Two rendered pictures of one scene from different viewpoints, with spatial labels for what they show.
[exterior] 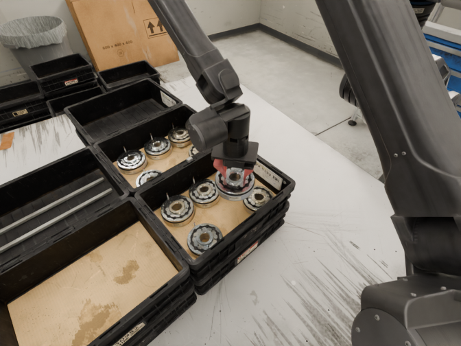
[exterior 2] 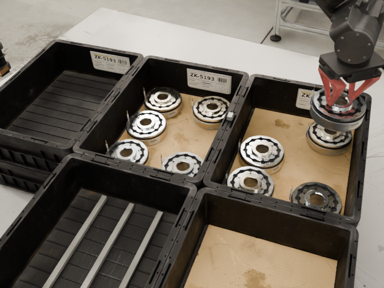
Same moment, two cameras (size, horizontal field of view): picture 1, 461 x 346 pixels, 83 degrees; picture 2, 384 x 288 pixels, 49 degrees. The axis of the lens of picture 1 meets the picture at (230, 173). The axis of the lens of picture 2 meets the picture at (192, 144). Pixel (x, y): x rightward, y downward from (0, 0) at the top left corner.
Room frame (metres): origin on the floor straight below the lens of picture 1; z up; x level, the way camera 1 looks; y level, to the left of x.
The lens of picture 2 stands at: (0.01, 0.53, 1.56)
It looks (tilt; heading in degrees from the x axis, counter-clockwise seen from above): 44 degrees down; 334
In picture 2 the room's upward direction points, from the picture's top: 3 degrees counter-clockwise
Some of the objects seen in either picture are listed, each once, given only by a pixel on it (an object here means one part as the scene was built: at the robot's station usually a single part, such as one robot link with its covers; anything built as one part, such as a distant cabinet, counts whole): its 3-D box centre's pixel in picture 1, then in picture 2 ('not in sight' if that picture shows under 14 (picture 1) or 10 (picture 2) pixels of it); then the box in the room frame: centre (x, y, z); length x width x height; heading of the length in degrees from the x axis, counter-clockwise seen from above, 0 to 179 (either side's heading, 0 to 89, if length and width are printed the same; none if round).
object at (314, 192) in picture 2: (204, 237); (316, 199); (0.37, 0.07, 0.86); 0.05 x 0.05 x 0.01
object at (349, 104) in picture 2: (234, 177); (339, 101); (0.45, -0.01, 1.04); 0.05 x 0.05 x 0.01
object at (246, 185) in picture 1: (234, 178); (339, 103); (0.45, -0.01, 1.03); 0.10 x 0.10 x 0.01
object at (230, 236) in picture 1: (217, 191); (294, 138); (0.50, 0.04, 0.92); 0.40 x 0.30 x 0.02; 132
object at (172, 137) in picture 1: (180, 134); (162, 99); (0.85, 0.20, 0.86); 0.10 x 0.10 x 0.01
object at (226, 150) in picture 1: (235, 143); (355, 50); (0.45, -0.01, 1.15); 0.10 x 0.07 x 0.07; 80
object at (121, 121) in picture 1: (128, 117); (66, 104); (0.95, 0.44, 0.87); 0.40 x 0.30 x 0.11; 132
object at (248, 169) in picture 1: (239, 165); (351, 81); (0.45, -0.02, 1.08); 0.07 x 0.07 x 0.09; 80
